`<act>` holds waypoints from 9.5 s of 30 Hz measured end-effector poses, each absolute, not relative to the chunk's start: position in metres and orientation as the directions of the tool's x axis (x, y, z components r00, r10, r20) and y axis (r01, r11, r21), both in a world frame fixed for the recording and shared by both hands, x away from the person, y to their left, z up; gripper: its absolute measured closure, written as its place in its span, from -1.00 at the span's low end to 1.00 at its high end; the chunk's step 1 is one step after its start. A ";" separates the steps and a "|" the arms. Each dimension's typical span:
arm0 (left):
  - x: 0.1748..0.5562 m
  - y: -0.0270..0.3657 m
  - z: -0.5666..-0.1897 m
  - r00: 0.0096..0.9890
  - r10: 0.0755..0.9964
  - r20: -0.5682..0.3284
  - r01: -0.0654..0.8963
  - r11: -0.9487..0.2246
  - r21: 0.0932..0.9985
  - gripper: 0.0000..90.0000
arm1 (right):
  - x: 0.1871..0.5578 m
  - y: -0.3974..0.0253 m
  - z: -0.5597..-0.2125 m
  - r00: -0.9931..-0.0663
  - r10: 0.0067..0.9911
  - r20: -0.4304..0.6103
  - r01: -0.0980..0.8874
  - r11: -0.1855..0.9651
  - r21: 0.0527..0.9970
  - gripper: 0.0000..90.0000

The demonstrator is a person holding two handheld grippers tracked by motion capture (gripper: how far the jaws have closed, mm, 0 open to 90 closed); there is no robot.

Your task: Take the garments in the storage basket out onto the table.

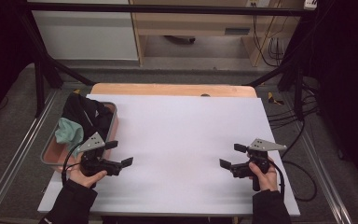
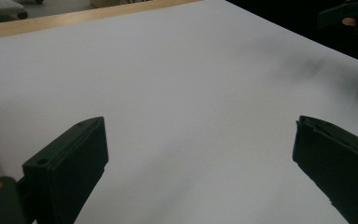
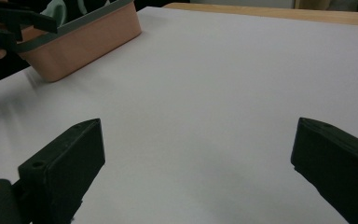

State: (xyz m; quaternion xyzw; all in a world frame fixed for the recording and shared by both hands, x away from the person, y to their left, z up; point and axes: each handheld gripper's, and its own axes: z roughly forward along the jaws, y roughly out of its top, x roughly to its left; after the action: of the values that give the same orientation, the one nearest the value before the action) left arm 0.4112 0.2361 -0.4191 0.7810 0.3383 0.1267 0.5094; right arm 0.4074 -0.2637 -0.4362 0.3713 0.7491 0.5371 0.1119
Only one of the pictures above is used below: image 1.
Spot person's left hand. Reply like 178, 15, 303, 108
69, 154, 108, 189

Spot black curtain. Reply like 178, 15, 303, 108
0, 0, 32, 125
310, 0, 358, 188

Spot light wooden desk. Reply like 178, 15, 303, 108
129, 0, 306, 68

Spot black hanging cables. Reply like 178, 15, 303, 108
252, 13, 286, 68

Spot hand-held gripper cable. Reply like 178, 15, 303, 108
61, 141, 90, 188
268, 158, 287, 200

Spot right hand-held gripper cable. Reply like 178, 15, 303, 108
268, 158, 287, 200

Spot black floor cables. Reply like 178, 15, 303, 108
267, 87, 321, 203

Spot person's right hand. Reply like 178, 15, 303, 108
248, 158, 280, 192

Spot black metal frame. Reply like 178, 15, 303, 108
18, 2, 321, 122

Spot pink basin with grey rim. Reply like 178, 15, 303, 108
40, 101, 119, 174

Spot black and green shirt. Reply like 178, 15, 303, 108
54, 91, 115, 157

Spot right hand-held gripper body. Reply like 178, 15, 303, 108
230, 138, 288, 192

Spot wooden table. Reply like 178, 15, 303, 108
90, 82, 258, 98

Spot white cabinet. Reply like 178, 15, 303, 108
27, 0, 139, 62

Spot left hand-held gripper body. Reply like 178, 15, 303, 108
76, 132, 123, 178

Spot metal floor rail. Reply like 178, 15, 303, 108
0, 90, 59, 224
281, 92, 353, 224

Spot left hand-held gripper cable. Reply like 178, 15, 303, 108
61, 141, 90, 188

